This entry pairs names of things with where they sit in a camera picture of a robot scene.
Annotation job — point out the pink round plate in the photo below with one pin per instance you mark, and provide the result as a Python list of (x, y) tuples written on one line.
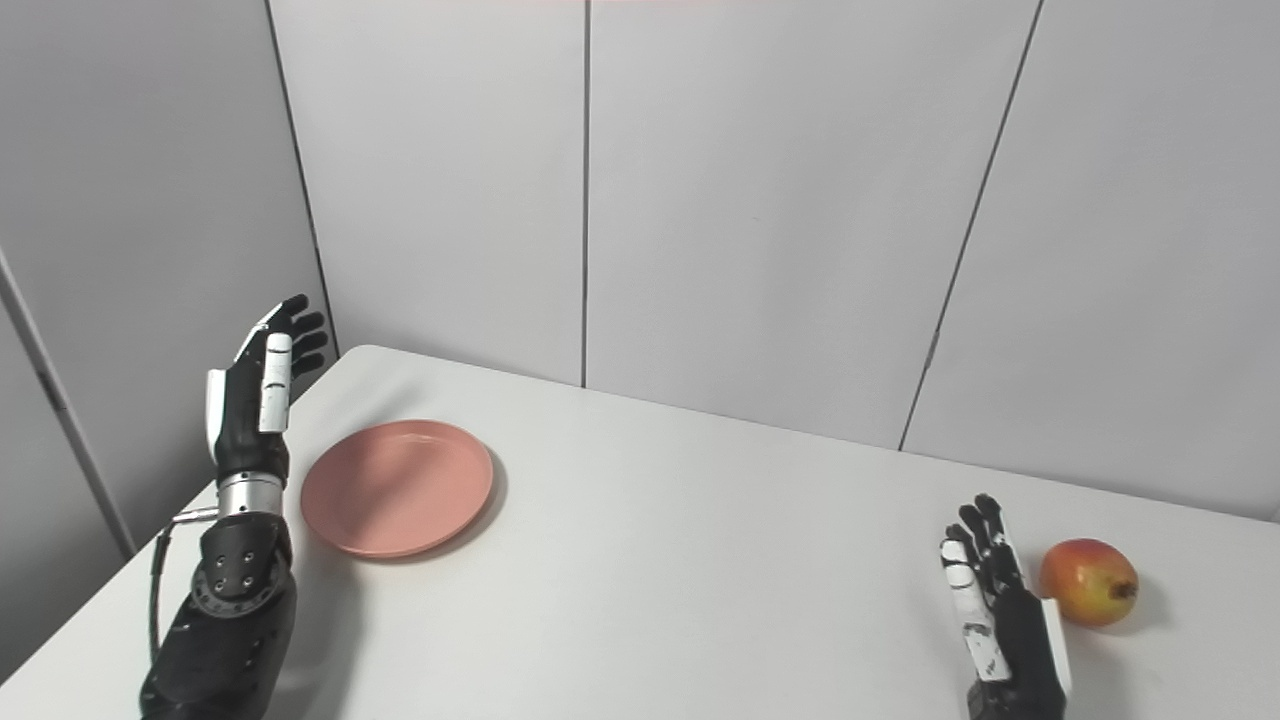
[(397, 487)]

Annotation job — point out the red yellow pomegranate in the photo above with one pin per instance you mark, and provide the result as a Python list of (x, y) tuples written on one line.
[(1088, 582)]

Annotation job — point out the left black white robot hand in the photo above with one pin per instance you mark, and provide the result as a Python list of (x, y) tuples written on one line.
[(255, 400)]

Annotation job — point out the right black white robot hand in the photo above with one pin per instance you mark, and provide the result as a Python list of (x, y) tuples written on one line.
[(1000, 620)]

